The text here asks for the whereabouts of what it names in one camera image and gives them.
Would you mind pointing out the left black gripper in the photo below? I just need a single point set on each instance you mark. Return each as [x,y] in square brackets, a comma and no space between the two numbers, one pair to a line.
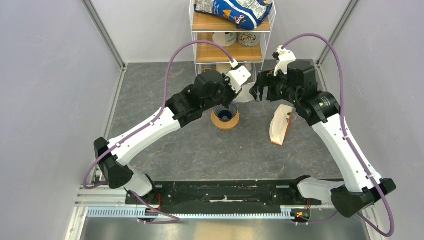
[233,94]

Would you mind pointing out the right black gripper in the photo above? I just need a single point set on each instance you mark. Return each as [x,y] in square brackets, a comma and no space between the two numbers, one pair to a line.
[268,79]

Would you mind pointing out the white paper coffee filter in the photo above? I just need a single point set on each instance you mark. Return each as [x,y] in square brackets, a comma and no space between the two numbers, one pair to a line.
[245,96]

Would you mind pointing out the blue ribbed coffee dripper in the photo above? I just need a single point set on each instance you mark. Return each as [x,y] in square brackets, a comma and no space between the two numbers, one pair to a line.
[225,114]

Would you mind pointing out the round wooden dripper stand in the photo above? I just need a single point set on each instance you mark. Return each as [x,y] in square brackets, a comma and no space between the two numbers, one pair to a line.
[225,126]

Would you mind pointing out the white wire wooden shelf rack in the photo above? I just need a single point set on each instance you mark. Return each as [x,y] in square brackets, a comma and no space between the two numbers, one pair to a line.
[249,48]

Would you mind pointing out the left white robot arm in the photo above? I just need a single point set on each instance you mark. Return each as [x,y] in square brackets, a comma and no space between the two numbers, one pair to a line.
[210,89]

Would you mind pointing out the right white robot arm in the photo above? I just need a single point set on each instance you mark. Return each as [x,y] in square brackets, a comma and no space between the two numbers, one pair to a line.
[362,185]

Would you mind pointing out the white coffee filter stack holder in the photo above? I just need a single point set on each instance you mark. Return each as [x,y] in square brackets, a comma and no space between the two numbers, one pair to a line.
[280,124]

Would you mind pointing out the white small bottle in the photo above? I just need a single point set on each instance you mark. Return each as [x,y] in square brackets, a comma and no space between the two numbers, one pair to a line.
[223,68]

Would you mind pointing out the white plastic jug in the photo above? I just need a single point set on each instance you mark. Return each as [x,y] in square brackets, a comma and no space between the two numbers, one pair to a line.
[224,39]

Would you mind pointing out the blue chips bag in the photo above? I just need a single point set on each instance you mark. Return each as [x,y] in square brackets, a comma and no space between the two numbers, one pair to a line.
[245,14]

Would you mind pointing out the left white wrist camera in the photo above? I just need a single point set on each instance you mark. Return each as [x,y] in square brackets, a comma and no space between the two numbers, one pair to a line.
[237,76]

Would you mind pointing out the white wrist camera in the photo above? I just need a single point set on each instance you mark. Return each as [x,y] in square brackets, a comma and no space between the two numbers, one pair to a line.
[283,57]
[237,76]

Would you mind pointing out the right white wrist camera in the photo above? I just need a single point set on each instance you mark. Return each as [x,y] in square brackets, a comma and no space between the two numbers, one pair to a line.
[283,57]

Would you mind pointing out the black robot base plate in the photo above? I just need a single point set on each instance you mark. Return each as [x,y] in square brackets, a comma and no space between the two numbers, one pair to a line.
[226,196]

